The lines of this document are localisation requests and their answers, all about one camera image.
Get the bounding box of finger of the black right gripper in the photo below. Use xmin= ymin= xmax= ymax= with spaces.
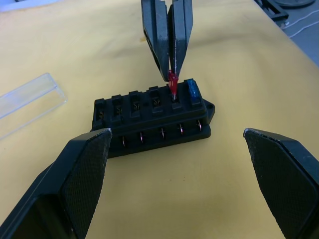
xmin=167 ymin=0 xmax=195 ymax=77
xmin=141 ymin=0 xmax=172 ymax=83

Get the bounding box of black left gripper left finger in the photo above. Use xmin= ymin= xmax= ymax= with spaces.
xmin=0 ymin=127 xmax=113 ymax=239

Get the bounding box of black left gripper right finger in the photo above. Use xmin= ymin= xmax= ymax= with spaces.
xmin=242 ymin=128 xmax=319 ymax=239

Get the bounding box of red blade fuse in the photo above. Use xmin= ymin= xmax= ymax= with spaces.
xmin=167 ymin=70 xmax=180 ymax=100

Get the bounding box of blue blade fuse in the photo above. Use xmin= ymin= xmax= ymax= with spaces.
xmin=186 ymin=79 xmax=202 ymax=106

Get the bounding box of black fuse box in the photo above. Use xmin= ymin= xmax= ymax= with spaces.
xmin=89 ymin=79 xmax=216 ymax=159

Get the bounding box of clear plastic fuse box cover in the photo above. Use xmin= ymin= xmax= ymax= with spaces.
xmin=0 ymin=72 xmax=69 ymax=140

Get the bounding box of dark round base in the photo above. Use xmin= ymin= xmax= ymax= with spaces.
xmin=275 ymin=0 xmax=317 ymax=9

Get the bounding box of black metal frame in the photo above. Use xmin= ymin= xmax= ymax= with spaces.
xmin=253 ymin=0 xmax=290 ymax=25

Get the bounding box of white cable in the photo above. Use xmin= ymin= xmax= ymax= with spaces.
xmin=283 ymin=8 xmax=319 ymax=38

